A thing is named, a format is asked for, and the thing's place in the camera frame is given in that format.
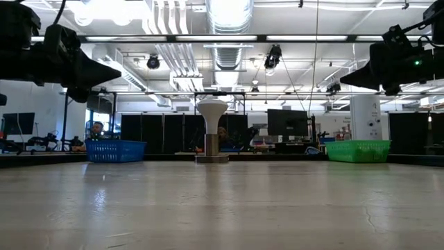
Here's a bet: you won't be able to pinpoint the silver ventilation duct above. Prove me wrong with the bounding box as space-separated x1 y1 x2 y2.
206 0 255 72

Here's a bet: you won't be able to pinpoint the person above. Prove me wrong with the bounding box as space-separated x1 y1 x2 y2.
71 120 107 153
216 126 230 149

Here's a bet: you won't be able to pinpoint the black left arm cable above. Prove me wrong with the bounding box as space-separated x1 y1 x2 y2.
51 0 67 26

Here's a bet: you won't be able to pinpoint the black overhead camera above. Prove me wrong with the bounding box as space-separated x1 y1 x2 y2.
263 44 283 71

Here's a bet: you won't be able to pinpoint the white globe lamp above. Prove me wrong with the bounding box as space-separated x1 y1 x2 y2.
194 98 230 164

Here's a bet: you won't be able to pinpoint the black wall monitor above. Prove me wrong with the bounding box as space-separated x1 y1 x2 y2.
1 112 36 136

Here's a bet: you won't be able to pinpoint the black overhead crossbar with lights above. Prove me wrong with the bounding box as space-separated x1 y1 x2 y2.
79 33 444 44

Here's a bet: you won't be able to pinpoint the white cylindrical pillar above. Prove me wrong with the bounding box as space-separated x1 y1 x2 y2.
349 94 384 142

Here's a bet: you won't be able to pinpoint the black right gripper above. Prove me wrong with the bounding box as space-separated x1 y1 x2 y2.
339 24 435 97

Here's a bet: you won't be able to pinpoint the black partition panels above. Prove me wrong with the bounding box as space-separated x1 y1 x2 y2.
388 111 444 156
120 113 249 156

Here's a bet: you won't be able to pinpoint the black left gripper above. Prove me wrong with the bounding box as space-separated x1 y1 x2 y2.
33 23 123 104

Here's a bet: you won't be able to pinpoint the white ceiling pipe bundle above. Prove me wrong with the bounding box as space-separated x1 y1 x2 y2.
144 0 206 93

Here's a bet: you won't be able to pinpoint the thin hanging cable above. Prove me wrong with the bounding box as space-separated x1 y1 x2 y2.
307 0 320 115

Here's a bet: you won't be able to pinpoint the black ceiling spotlight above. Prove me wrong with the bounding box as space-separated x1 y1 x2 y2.
146 53 162 71

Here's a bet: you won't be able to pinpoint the blue plastic basket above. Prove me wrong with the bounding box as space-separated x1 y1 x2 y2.
85 139 147 164

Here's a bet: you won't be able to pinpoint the black background rig frame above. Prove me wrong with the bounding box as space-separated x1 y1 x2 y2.
62 90 444 153

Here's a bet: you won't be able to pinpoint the green plastic basket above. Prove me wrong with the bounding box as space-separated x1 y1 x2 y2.
324 139 392 164

